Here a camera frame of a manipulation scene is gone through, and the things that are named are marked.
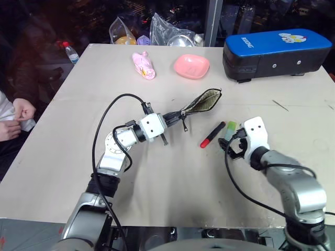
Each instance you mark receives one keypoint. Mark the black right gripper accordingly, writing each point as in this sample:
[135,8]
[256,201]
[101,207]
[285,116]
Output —
[243,149]

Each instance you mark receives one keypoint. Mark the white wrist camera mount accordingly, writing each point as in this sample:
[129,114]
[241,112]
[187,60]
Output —
[153,126]
[256,136]

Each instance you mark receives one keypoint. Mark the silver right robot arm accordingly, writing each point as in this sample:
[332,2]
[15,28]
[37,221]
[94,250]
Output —
[301,188]

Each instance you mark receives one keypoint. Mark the grey upright post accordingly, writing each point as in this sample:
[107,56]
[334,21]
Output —
[213,21]

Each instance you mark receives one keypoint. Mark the red marker with black cap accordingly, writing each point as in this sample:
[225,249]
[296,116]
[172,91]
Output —
[209,138]

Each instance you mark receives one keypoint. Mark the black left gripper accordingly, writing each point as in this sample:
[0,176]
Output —
[169,121]

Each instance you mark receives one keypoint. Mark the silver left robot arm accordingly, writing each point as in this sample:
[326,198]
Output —
[110,159]

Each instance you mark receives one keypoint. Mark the clear water bottle red cap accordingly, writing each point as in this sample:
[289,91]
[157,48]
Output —
[72,53]

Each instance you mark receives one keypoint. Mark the purple crumpled item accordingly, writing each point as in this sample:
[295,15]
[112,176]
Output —
[144,40]

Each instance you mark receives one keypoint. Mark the green highlighter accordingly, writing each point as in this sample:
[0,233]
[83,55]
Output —
[230,129]

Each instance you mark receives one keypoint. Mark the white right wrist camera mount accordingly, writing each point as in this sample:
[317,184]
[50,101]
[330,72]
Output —
[256,136]

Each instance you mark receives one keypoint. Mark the round metal bowl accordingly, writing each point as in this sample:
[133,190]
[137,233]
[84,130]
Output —
[180,41]

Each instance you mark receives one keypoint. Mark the clear bag with orange item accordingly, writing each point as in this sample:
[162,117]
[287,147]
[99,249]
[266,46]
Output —
[122,38]

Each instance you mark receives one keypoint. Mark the blue and black case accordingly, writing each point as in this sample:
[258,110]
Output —
[274,49]

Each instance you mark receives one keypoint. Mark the pink plastic dish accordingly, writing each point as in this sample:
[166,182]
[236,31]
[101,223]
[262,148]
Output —
[191,65]

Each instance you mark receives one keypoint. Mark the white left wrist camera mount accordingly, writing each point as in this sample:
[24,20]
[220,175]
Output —
[153,126]

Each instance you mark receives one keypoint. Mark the large clear plastic bag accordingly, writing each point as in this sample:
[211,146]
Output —
[167,26]

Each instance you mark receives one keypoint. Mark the grid pattern zipper pouch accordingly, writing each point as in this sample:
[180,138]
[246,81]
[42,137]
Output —
[206,100]

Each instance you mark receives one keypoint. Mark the bystander right hand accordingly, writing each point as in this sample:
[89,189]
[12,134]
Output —
[9,130]

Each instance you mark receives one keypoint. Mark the grey rounded robot torso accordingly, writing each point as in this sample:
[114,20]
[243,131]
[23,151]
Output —
[193,245]

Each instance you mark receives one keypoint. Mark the bystander white garment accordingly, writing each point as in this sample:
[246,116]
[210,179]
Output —
[5,109]

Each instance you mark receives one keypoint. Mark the bystander left hand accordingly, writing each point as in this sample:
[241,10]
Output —
[24,109]

